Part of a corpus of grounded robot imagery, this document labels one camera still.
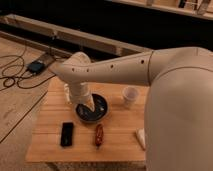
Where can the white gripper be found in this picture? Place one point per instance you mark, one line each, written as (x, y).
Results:
(84, 96)

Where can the dark ceramic bowl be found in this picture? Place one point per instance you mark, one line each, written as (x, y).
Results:
(100, 109)

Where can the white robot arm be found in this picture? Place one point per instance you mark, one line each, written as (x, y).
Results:
(178, 116)

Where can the white plastic bottle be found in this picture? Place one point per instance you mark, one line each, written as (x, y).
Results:
(66, 91)

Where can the black rectangular phone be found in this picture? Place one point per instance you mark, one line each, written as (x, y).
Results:
(66, 134)

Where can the brown red snack bar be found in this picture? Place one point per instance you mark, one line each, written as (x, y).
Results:
(99, 135)

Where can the wooden table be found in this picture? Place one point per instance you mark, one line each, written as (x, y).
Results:
(120, 124)

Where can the translucent plastic cup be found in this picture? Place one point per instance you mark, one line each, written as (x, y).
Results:
(130, 95)

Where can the blue power adapter box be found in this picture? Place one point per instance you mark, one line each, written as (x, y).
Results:
(35, 67)

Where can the long wooden shelf frame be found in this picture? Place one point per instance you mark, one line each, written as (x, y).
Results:
(77, 37)

